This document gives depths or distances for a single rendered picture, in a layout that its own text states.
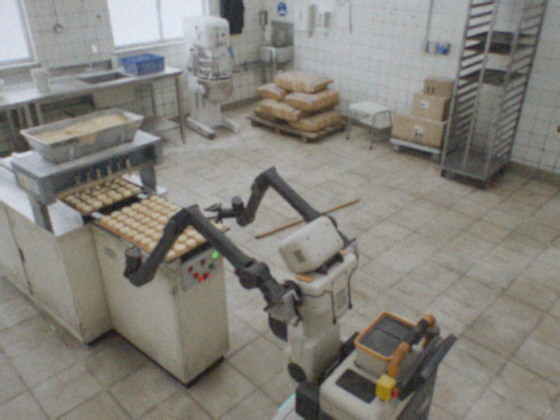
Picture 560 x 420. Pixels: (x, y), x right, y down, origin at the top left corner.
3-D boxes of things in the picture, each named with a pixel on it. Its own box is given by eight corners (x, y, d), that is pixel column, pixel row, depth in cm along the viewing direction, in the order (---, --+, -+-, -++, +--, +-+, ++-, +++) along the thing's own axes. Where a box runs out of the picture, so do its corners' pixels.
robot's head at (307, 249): (349, 244, 188) (328, 211, 189) (317, 269, 174) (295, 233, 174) (325, 256, 199) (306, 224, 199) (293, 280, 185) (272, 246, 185)
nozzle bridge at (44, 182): (25, 217, 273) (8, 160, 257) (136, 175, 322) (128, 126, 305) (55, 237, 255) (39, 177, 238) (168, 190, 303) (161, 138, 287)
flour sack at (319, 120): (311, 134, 604) (311, 123, 597) (285, 127, 628) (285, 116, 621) (344, 120, 652) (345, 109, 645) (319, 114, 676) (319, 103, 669)
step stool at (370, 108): (395, 142, 613) (400, 106, 591) (370, 150, 590) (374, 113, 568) (370, 132, 644) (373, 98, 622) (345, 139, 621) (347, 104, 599)
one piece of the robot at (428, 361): (431, 359, 193) (463, 330, 178) (387, 418, 169) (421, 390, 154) (408, 338, 197) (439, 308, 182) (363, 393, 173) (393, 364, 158)
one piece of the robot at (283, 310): (296, 316, 178) (293, 290, 173) (287, 323, 174) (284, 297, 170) (275, 308, 184) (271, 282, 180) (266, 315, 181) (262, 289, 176)
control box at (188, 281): (181, 289, 239) (178, 265, 232) (217, 267, 255) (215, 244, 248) (186, 292, 237) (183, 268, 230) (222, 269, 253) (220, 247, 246)
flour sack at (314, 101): (309, 113, 590) (310, 99, 582) (282, 107, 614) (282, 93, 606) (342, 100, 639) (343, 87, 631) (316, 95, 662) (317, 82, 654)
